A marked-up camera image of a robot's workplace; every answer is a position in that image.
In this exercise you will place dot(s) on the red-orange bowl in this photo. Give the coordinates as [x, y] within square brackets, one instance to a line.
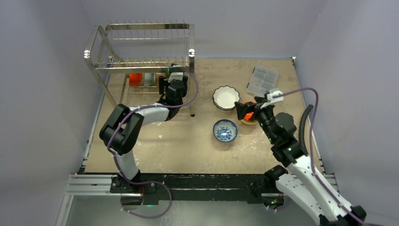
[249, 114]
[135, 79]

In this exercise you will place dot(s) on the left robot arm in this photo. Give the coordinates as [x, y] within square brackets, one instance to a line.
[122, 128]

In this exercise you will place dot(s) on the white blue floral bowl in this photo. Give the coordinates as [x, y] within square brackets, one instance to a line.
[225, 130]

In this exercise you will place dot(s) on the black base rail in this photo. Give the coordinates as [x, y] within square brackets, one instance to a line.
[249, 188]

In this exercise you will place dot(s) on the metal two-tier dish rack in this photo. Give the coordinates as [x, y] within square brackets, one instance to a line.
[120, 48]

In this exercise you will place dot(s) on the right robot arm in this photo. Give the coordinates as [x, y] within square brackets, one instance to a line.
[296, 176]

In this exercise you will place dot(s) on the white fluted bowl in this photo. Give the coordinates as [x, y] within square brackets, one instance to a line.
[222, 109]
[225, 96]

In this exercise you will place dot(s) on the clear plastic organizer box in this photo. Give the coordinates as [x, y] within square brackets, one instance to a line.
[263, 79]

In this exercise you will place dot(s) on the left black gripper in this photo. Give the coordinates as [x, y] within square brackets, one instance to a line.
[163, 85]

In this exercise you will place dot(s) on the pale green bowl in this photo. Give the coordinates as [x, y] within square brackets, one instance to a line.
[149, 79]

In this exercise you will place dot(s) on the aluminium frame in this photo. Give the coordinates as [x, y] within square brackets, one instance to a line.
[98, 184]

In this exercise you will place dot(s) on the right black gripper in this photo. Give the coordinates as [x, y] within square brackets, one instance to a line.
[253, 109]

